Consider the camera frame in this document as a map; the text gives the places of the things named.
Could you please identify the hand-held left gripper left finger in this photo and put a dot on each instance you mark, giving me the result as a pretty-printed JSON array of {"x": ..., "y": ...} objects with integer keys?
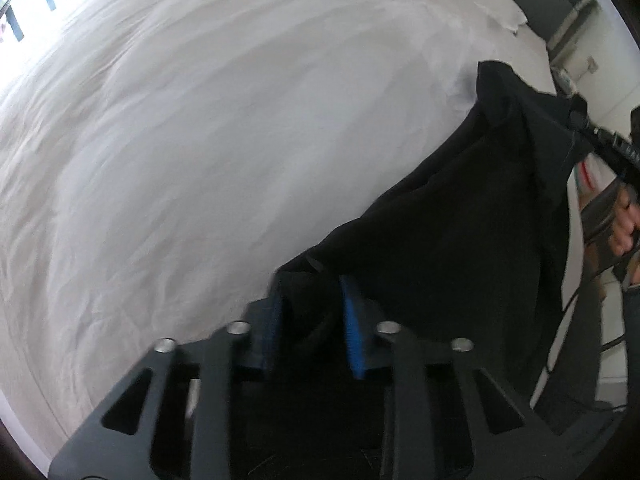
[{"x": 272, "y": 332}]

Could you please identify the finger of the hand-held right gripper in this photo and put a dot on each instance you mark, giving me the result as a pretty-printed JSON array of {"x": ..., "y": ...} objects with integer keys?
[{"x": 582, "y": 115}]

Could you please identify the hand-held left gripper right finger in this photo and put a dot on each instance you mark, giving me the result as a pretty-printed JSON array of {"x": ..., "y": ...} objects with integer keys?
[{"x": 353, "y": 330}]

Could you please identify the person's leg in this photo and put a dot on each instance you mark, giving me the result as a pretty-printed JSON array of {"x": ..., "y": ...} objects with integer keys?
[{"x": 575, "y": 370}]

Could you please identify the person's right hand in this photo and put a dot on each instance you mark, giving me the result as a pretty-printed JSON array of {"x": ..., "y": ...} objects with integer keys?
[{"x": 627, "y": 225}]

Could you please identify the black framed sliding glass door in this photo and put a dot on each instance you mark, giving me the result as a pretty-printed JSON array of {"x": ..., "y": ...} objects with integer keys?
[{"x": 15, "y": 25}]

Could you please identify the bed with white sheet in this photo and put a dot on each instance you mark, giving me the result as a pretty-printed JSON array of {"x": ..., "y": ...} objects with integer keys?
[{"x": 200, "y": 135}]

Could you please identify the black pants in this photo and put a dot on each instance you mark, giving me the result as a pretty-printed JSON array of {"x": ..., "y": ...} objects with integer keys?
[{"x": 450, "y": 240}]

